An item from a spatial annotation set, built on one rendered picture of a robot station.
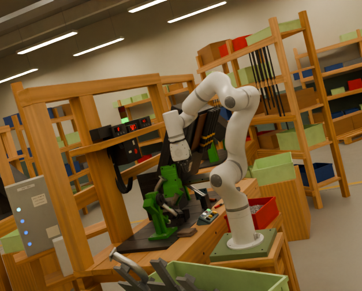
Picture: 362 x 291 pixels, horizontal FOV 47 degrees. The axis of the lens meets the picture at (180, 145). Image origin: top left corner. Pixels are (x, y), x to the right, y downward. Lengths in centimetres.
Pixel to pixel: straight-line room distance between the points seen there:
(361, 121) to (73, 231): 792
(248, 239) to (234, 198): 22
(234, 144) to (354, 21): 973
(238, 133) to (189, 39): 1013
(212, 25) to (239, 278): 1048
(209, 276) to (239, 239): 37
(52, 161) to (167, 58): 998
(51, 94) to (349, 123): 763
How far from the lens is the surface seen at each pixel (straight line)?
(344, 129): 934
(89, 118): 273
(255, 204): 280
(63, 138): 863
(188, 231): 245
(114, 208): 277
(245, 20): 1171
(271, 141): 574
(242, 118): 198
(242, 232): 213
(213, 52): 655
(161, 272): 152
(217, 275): 181
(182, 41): 1209
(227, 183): 200
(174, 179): 275
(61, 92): 260
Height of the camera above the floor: 164
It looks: 6 degrees down
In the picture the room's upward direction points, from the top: 15 degrees counter-clockwise
